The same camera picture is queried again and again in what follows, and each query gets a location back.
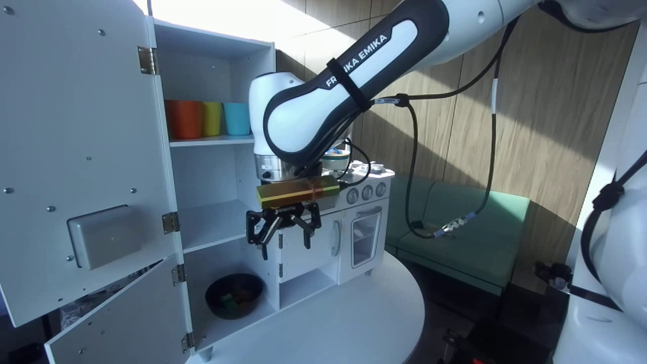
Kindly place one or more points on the white teal toy bowl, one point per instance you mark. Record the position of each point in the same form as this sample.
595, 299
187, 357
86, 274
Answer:
337, 157

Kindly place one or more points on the blue toy cup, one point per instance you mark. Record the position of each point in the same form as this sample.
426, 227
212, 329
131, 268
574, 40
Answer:
237, 119

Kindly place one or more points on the white toy kitchen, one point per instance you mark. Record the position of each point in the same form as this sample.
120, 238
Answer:
209, 169

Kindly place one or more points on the black toy bowl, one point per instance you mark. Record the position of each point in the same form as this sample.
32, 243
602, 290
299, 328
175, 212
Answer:
235, 295

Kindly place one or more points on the orange toy cup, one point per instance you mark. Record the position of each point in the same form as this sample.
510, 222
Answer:
185, 119

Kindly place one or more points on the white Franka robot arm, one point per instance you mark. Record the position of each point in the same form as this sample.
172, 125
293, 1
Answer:
337, 102

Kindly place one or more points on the narrow white cabinet door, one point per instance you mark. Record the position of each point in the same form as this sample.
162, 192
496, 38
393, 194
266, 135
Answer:
128, 323

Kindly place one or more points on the white oven door with window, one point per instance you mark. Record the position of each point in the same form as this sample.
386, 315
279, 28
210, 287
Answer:
365, 234

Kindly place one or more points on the wide white cabinet door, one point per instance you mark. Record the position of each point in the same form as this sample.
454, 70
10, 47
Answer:
303, 252

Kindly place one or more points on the yellow toy cup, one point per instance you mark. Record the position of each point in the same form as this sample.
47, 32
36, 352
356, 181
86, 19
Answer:
212, 119

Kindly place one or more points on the tall white dispenser door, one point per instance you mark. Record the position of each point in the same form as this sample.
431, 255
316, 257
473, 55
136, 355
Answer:
81, 133

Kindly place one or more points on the grey round stove knob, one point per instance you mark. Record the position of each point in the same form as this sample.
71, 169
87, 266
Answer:
350, 196
381, 189
366, 192

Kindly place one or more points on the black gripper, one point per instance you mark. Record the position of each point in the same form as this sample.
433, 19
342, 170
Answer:
285, 215

